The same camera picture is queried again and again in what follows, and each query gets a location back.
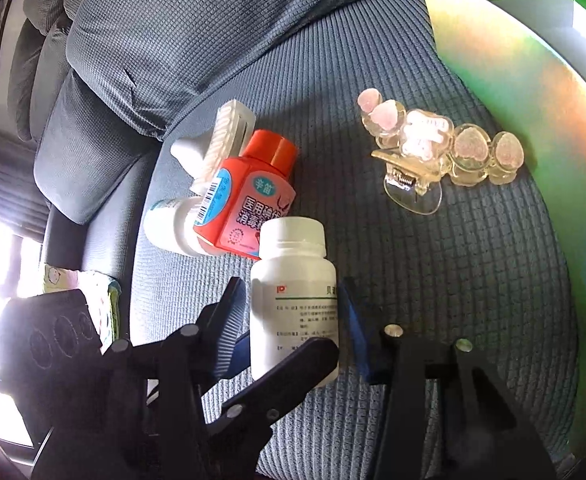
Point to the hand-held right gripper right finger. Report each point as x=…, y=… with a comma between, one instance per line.
x=358, y=330

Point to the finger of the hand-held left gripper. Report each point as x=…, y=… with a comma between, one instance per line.
x=293, y=375

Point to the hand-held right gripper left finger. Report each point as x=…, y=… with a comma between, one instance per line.
x=228, y=355

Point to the white bottle red logo label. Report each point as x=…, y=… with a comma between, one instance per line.
x=293, y=270

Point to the white bottle blue label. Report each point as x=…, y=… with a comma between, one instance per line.
x=168, y=225

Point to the orange-red plastic bottle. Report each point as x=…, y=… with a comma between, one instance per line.
x=243, y=195

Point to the clear hair claw pink decorations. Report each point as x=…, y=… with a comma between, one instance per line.
x=423, y=160

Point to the white plastic hair clip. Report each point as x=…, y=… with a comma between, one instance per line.
x=223, y=135

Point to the green cardboard box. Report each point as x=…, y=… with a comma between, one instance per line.
x=523, y=60

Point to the pale printed cloth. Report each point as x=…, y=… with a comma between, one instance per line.
x=73, y=280

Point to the grey sofa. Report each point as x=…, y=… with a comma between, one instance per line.
x=448, y=285

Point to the grey sofa back cushion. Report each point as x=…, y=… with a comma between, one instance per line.
x=198, y=35

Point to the dark grey cushion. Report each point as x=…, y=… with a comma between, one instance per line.
x=38, y=35

